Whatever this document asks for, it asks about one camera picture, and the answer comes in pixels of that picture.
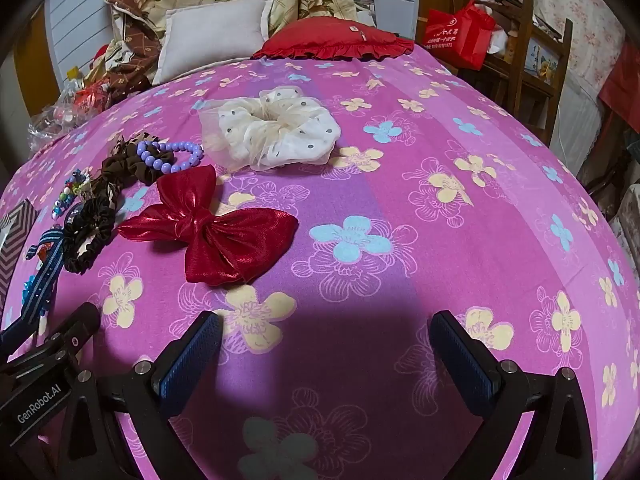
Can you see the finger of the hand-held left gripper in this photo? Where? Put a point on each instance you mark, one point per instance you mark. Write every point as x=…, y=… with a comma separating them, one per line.
x=75, y=325

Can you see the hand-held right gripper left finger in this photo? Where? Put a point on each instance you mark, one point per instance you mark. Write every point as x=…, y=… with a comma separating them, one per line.
x=192, y=360

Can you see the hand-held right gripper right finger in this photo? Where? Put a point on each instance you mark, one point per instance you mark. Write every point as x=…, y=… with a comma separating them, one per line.
x=465, y=360

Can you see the blue striped hair bow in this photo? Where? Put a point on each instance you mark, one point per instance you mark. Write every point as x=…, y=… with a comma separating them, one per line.
x=47, y=265

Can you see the black scrunchie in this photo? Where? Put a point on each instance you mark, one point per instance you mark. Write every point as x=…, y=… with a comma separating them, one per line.
x=87, y=255

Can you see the zigzag patterned box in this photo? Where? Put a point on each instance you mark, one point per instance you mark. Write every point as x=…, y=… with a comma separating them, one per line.
x=15, y=240

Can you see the red satin hair bow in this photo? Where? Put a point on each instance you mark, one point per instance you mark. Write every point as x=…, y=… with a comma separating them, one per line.
x=225, y=240

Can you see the white dotted organza scrunchie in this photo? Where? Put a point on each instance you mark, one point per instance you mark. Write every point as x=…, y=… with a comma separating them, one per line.
x=300, y=135

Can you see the pink floral bedsheet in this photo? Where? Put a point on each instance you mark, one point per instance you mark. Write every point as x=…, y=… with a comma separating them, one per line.
x=400, y=235

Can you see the brown leopard bow scrunchie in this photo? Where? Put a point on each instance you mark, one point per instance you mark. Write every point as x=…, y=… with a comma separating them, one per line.
x=127, y=165

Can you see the clear plastic bags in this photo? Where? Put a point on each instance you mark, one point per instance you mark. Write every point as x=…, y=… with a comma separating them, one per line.
x=65, y=105

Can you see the plush toy with red hat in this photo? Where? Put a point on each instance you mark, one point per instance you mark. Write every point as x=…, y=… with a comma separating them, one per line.
x=101, y=52

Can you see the wooden chair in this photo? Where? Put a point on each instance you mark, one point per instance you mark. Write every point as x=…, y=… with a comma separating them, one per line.
x=520, y=80

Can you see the white pillow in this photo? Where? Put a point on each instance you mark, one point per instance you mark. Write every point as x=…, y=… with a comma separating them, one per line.
x=215, y=35

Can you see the red cloth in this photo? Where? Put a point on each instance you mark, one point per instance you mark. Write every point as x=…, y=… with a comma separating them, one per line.
x=622, y=77

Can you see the red printed shopping bag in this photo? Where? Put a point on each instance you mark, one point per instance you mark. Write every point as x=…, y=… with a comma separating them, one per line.
x=465, y=35

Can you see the red ruffled pillow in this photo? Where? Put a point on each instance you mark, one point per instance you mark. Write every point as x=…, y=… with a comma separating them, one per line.
x=325, y=35

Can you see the pale floral cloth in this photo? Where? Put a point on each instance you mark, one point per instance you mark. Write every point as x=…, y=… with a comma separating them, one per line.
x=585, y=20

